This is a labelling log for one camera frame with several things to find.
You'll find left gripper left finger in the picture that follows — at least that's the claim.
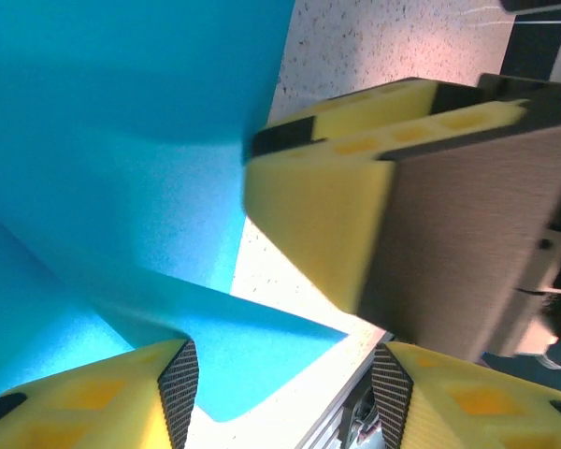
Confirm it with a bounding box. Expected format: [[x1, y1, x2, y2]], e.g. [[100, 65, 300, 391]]
[[0, 337, 201, 449]]

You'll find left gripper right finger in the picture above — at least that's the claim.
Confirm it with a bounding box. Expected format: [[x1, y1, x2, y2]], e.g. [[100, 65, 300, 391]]
[[370, 340, 561, 449]]

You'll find aluminium cross rail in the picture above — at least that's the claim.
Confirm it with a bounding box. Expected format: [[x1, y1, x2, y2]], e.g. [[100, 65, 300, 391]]
[[294, 326, 394, 449]]

